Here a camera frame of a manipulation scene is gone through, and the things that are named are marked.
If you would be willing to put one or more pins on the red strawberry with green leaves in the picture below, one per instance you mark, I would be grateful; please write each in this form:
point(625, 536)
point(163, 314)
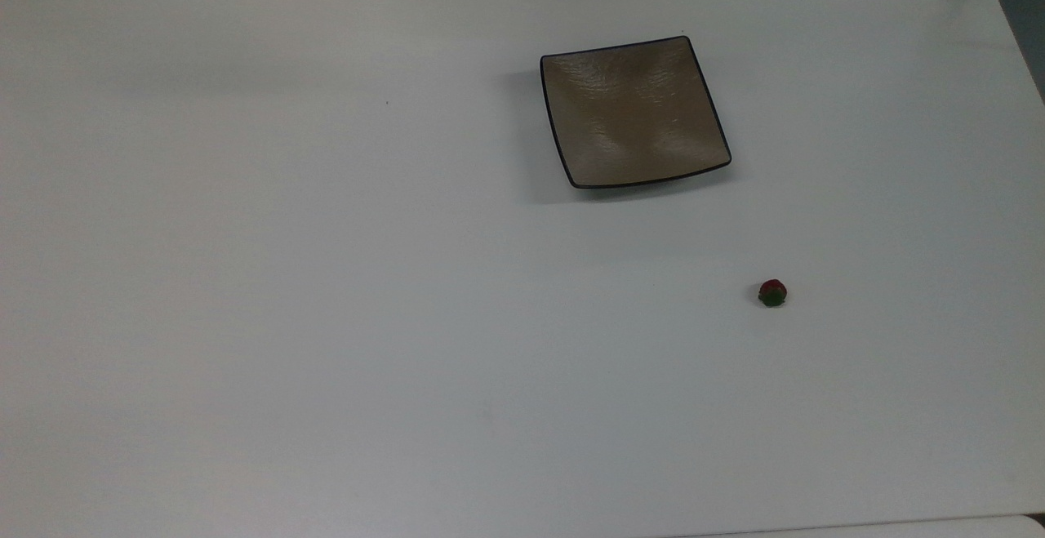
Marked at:
point(772, 293)

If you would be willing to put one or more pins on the square brown ceramic plate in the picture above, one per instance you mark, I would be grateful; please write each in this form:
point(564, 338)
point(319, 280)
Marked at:
point(633, 113)

